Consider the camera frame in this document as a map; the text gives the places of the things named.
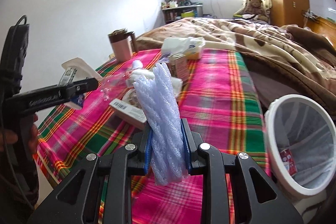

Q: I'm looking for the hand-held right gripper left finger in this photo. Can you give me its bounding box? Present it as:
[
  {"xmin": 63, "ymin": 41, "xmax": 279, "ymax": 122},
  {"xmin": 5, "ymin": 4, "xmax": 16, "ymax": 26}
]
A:
[{"xmin": 28, "ymin": 128, "xmax": 154, "ymax": 224}]

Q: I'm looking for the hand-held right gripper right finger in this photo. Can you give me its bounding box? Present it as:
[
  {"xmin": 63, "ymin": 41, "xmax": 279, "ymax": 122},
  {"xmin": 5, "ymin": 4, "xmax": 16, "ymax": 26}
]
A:
[{"xmin": 181, "ymin": 118, "xmax": 305, "ymax": 224}]

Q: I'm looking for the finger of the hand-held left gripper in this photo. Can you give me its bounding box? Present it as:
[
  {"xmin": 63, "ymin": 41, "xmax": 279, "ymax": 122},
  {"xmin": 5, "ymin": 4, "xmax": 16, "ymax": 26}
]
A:
[
  {"xmin": 59, "ymin": 77, "xmax": 99, "ymax": 105},
  {"xmin": 70, "ymin": 94, "xmax": 85, "ymax": 109}
]

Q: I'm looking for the white foam net sleeve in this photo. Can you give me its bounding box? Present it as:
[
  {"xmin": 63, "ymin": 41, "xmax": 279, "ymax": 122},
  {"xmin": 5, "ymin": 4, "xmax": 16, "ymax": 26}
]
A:
[{"xmin": 133, "ymin": 62, "xmax": 190, "ymax": 186}]

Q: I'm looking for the clear plastic bottle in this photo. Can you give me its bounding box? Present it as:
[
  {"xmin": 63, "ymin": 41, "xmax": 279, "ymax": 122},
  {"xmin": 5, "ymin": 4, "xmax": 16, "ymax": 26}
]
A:
[{"xmin": 99, "ymin": 60, "xmax": 147, "ymax": 104}]

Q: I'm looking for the white box with barcode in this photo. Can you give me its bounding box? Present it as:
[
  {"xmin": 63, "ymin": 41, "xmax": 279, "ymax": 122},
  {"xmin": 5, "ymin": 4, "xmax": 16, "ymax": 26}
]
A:
[{"xmin": 108, "ymin": 98, "xmax": 147, "ymax": 124}]

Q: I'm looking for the white round trash bin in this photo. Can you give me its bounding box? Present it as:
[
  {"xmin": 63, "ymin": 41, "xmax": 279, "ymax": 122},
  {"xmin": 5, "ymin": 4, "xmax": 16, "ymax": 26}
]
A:
[{"xmin": 263, "ymin": 94, "xmax": 336, "ymax": 199}]

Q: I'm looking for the person's left hand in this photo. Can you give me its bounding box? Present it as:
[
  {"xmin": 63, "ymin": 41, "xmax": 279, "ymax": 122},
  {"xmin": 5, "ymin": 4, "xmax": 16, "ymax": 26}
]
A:
[{"xmin": 25, "ymin": 113, "xmax": 39, "ymax": 155}]

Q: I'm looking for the round printed container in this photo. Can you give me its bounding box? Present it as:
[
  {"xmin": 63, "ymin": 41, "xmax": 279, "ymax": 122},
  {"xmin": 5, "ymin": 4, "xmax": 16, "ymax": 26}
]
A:
[{"xmin": 122, "ymin": 89, "xmax": 143, "ymax": 109}]

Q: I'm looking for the pink plaid tablecloth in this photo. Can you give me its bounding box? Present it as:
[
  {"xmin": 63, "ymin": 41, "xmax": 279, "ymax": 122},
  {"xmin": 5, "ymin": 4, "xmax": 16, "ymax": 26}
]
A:
[{"xmin": 36, "ymin": 48, "xmax": 271, "ymax": 224}]

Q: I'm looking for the pink mug with lid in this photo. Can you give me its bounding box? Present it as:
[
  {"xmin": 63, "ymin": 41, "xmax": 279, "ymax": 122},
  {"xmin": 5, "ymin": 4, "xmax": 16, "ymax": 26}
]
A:
[{"xmin": 108, "ymin": 28, "xmax": 138, "ymax": 62}]

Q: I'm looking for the folded white tissue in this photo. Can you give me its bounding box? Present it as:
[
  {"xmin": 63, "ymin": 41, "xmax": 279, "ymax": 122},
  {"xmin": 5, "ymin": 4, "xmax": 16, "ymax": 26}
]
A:
[{"xmin": 171, "ymin": 76, "xmax": 185, "ymax": 97}]

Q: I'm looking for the small cardboard box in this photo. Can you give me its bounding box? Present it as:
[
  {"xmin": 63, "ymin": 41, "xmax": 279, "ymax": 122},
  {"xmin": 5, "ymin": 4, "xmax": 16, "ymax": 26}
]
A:
[{"xmin": 168, "ymin": 53, "xmax": 190, "ymax": 86}]

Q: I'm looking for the white tissue pack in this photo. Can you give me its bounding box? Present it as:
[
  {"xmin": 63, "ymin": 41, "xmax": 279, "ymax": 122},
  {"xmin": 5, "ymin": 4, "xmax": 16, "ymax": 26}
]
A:
[{"xmin": 161, "ymin": 36, "xmax": 206, "ymax": 60}]

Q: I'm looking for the red printed wrapper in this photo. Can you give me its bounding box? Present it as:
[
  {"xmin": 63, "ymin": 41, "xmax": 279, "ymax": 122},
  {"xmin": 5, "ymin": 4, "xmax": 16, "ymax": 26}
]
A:
[{"xmin": 279, "ymin": 148, "xmax": 299, "ymax": 175}]

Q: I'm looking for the brown patterned blanket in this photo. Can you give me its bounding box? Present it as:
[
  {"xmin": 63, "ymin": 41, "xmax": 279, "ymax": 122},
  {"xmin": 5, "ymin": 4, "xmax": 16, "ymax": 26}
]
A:
[{"xmin": 136, "ymin": 17, "xmax": 336, "ymax": 115}]

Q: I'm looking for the brown teddy bear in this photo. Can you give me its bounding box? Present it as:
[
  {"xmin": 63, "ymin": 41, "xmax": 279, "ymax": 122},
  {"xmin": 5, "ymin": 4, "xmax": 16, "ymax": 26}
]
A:
[{"xmin": 244, "ymin": 0, "xmax": 270, "ymax": 23}]

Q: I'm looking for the wooden headboard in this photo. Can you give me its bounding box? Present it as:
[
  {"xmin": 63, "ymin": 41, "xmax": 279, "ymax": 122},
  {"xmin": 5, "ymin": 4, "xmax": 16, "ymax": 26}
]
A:
[{"xmin": 303, "ymin": 14, "xmax": 336, "ymax": 47}]

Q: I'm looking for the black cable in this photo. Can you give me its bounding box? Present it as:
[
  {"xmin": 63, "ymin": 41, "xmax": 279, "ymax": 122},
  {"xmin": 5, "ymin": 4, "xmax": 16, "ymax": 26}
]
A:
[{"xmin": 13, "ymin": 15, "xmax": 29, "ymax": 29}]

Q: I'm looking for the cluttered wall shelf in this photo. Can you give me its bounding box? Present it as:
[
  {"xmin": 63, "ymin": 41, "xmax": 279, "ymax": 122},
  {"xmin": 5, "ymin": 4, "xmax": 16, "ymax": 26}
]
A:
[{"xmin": 161, "ymin": 0, "xmax": 204, "ymax": 25}]

